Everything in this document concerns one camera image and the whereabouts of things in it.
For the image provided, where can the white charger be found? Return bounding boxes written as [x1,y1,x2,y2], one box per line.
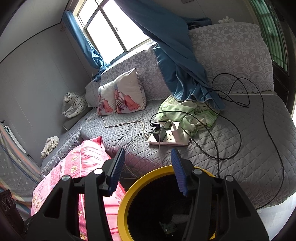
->
[169,122,184,140]

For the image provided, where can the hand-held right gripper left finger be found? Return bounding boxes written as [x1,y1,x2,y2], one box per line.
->
[23,147,126,241]

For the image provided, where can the black charger cable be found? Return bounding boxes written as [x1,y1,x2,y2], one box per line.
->
[150,111,242,181]

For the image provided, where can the long black cable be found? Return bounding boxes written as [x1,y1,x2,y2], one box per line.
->
[205,73,285,209]

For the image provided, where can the dark door with window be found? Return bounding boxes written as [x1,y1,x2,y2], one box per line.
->
[250,0,296,112]

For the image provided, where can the large blue curtain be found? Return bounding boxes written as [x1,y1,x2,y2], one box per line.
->
[118,0,226,110]

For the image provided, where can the baby print pillow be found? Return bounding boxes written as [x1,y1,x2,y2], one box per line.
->
[97,81,118,116]
[113,68,147,114]

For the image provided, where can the white cable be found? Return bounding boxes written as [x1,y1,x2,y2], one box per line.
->
[91,72,151,139]

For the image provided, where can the white tiger plush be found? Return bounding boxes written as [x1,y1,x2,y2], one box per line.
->
[61,92,88,118]

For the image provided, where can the crumpled white cloth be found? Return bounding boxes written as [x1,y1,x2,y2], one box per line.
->
[41,136,59,159]

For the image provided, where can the white panel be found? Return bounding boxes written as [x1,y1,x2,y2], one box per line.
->
[4,125,26,154]

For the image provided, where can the window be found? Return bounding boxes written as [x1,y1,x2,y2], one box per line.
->
[72,0,153,63]

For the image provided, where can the green cloth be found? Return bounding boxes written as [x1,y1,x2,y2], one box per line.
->
[154,95,220,138]

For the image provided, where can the grey cushion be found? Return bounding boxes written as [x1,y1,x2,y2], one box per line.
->
[63,113,84,131]

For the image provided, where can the striped mattress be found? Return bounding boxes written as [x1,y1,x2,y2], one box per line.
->
[0,123,42,220]

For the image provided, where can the pink floral tablecloth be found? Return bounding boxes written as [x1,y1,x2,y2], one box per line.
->
[31,136,126,241]

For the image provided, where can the white power strip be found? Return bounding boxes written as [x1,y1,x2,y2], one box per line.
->
[147,122,191,147]

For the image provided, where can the grey quilted sofa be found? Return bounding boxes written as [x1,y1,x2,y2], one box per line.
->
[40,22,296,209]

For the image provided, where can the white crumpled tissue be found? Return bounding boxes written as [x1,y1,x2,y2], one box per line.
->
[217,16,235,24]

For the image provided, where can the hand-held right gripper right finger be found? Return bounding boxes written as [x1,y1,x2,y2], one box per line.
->
[170,148,270,241]

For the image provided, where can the black charger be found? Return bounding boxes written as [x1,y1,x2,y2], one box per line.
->
[152,123,163,142]

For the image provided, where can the yellow trash bin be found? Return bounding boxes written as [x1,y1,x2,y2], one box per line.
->
[117,165,222,241]

